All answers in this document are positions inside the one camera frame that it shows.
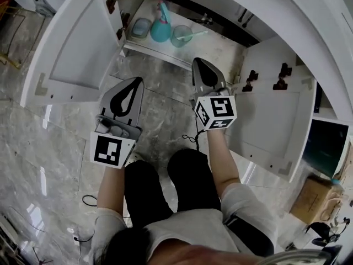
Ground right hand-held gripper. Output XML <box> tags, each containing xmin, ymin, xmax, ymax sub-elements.
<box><xmin>189</xmin><ymin>57</ymin><xmax>238</xmax><ymax>131</ymax></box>

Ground clear glass cup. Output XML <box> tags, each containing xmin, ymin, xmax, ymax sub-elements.
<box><xmin>170</xmin><ymin>25</ymin><xmax>194</xmax><ymax>48</ymax></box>

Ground person's grey t-shirt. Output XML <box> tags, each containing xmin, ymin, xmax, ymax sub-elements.
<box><xmin>88</xmin><ymin>183</ymin><xmax>278</xmax><ymax>265</ymax></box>

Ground teal translucent bottle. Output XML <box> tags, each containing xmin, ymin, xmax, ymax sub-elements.
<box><xmin>150</xmin><ymin>0</ymin><xmax>172</xmax><ymax>43</ymax></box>

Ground dark door hinge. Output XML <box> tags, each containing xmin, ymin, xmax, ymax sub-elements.
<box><xmin>242</xmin><ymin>70</ymin><xmax>259</xmax><ymax>92</ymax></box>
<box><xmin>272</xmin><ymin>62</ymin><xmax>293</xmax><ymax>91</ymax></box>
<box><xmin>116</xmin><ymin>12</ymin><xmax>131</xmax><ymax>40</ymax></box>
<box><xmin>106</xmin><ymin>0</ymin><xmax>122</xmax><ymax>14</ymax></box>

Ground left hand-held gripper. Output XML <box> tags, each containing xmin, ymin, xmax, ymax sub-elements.
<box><xmin>89</xmin><ymin>77</ymin><xmax>145</xmax><ymax>169</ymax></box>

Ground person's white left shoe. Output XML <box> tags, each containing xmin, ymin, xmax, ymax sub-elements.
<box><xmin>128</xmin><ymin>152</ymin><xmax>145</xmax><ymax>167</ymax></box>

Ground white bathroom vanity cabinet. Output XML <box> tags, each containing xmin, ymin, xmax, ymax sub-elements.
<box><xmin>122</xmin><ymin>0</ymin><xmax>276</xmax><ymax>72</ymax></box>

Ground shiny metal rim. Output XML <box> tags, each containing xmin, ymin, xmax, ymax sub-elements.
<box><xmin>259</xmin><ymin>248</ymin><xmax>343</xmax><ymax>265</ymax></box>

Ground white vanity sink cabinet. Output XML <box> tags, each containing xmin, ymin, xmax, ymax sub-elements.
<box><xmin>198</xmin><ymin>0</ymin><xmax>353</xmax><ymax>137</ymax></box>

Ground white cabinet door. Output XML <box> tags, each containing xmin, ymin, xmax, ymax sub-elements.
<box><xmin>20</xmin><ymin>0</ymin><xmax>127</xmax><ymax>108</ymax></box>
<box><xmin>220</xmin><ymin>34</ymin><xmax>317</xmax><ymax>183</ymax></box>

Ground brown cardboard box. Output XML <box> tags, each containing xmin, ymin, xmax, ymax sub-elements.
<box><xmin>341</xmin><ymin>142</ymin><xmax>353</xmax><ymax>181</ymax></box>
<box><xmin>289</xmin><ymin>175</ymin><xmax>344</xmax><ymax>225</ymax></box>

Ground clear soap dish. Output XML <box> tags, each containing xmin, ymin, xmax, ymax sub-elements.
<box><xmin>130</xmin><ymin>17</ymin><xmax>152</xmax><ymax>41</ymax></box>

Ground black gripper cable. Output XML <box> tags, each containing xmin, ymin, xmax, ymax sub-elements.
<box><xmin>181</xmin><ymin>114</ymin><xmax>207</xmax><ymax>151</ymax></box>

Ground black equipment pile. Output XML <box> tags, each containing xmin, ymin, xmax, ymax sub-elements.
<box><xmin>305</xmin><ymin>216</ymin><xmax>351</xmax><ymax>247</ymax></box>

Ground yellow wire chair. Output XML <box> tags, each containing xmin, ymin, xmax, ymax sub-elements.
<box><xmin>0</xmin><ymin>4</ymin><xmax>38</xmax><ymax>69</ymax></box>

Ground person's left forearm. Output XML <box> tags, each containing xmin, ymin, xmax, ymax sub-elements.
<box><xmin>96</xmin><ymin>163</ymin><xmax>126</xmax><ymax>213</ymax></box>

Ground person's black trousers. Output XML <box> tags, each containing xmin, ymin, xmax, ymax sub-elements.
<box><xmin>124</xmin><ymin>149</ymin><xmax>222</xmax><ymax>228</ymax></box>

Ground black waist bag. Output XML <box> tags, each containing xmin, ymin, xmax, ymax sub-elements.
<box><xmin>224</xmin><ymin>215</ymin><xmax>275</xmax><ymax>257</ymax></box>

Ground person's right forearm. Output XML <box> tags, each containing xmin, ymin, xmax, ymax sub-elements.
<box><xmin>206</xmin><ymin>128</ymin><xmax>242</xmax><ymax>199</ymax></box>

